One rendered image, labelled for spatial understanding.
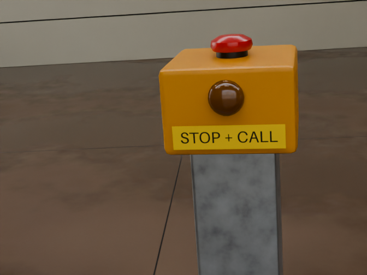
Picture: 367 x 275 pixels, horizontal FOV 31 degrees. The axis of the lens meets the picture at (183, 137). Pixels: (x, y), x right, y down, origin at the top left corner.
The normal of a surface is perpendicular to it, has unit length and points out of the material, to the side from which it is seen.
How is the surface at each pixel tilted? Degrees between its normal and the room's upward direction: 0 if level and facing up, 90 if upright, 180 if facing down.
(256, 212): 90
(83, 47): 90
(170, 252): 0
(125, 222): 0
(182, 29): 90
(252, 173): 90
